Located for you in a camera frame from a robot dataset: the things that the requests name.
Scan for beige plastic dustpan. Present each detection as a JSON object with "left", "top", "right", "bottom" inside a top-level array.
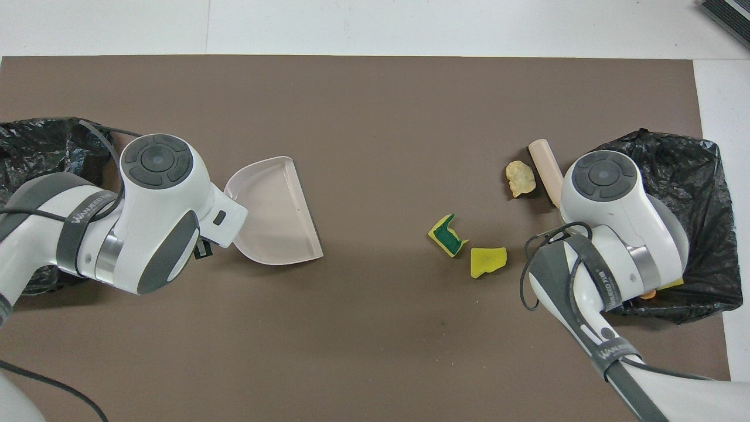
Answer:
[{"left": 224, "top": 156, "right": 324, "bottom": 266}]

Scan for green and yellow sponge piece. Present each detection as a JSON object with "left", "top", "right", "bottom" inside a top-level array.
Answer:
[{"left": 428, "top": 213, "right": 469, "bottom": 258}]

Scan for pale bread piece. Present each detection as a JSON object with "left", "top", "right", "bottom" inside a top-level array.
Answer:
[{"left": 506, "top": 161, "right": 537, "bottom": 199}]

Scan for beige hand brush black bristles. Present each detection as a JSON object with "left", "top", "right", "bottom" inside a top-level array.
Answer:
[{"left": 529, "top": 139, "right": 564, "bottom": 209}]

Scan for bin with black trash bag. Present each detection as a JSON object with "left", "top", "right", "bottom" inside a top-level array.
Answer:
[
  {"left": 0, "top": 117, "right": 118, "bottom": 297},
  {"left": 586, "top": 129, "right": 744, "bottom": 324}
]

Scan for brown table mat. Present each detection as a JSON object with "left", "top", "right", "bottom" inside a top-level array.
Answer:
[{"left": 0, "top": 56, "right": 736, "bottom": 422}]

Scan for dark ribbed device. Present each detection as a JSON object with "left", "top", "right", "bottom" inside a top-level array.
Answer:
[{"left": 698, "top": 0, "right": 750, "bottom": 50}]

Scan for left arm gripper cable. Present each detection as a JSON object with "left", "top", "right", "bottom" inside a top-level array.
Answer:
[{"left": 0, "top": 120, "right": 144, "bottom": 422}]

